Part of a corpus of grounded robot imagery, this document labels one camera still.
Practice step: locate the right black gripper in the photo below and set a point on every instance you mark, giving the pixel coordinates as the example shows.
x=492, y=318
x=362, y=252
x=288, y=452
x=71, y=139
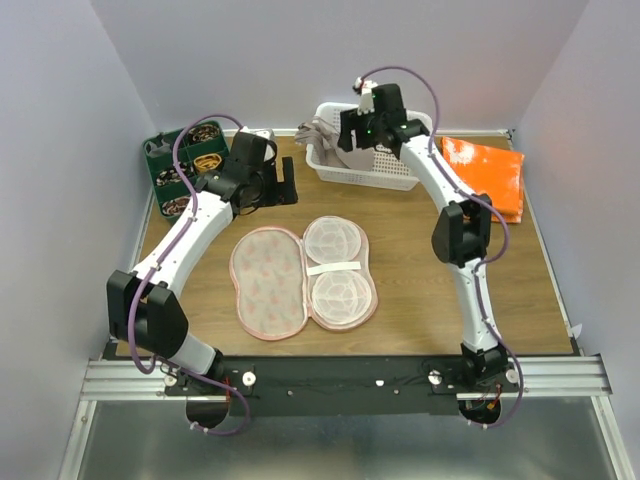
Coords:
x=351, y=119

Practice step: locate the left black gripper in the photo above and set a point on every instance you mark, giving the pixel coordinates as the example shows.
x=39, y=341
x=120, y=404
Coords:
x=281, y=192

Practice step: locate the taupe bra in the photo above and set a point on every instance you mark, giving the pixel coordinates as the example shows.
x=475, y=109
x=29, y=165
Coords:
x=323, y=136

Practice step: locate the white plastic basket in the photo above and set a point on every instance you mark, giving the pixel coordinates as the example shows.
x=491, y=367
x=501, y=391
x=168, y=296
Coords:
x=388, y=172

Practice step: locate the pink floral laundry bag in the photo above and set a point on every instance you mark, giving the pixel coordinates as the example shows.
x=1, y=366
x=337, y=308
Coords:
x=282, y=280

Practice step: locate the green compartment tray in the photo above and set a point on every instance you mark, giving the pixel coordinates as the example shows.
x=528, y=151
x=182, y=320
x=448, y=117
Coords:
x=202, y=149

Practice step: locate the orange white cloth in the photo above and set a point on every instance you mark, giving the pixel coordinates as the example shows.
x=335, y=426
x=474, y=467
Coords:
x=493, y=171

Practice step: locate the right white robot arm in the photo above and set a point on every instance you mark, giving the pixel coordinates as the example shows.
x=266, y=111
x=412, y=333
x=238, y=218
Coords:
x=462, y=232

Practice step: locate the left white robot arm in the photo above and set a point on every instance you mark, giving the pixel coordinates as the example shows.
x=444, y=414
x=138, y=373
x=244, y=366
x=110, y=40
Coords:
x=143, y=304

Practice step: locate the black floral scrunchie top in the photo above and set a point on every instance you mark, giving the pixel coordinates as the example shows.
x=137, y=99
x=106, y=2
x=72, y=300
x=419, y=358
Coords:
x=203, y=133

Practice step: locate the black floral scrunchie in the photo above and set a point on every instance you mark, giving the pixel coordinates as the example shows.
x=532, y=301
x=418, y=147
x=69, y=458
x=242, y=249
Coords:
x=175, y=206
x=203, y=133

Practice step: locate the black floral scrunchie bottom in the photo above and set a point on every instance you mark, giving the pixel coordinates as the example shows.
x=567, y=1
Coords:
x=175, y=206

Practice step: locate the black white dotted scrunchie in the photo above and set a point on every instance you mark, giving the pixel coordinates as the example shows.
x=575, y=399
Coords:
x=170, y=175

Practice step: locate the grey item in tray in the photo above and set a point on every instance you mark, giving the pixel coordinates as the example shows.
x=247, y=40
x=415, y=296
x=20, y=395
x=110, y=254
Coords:
x=157, y=146

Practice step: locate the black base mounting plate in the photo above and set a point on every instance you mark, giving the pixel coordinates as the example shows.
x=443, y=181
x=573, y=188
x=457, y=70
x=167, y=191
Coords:
x=347, y=385

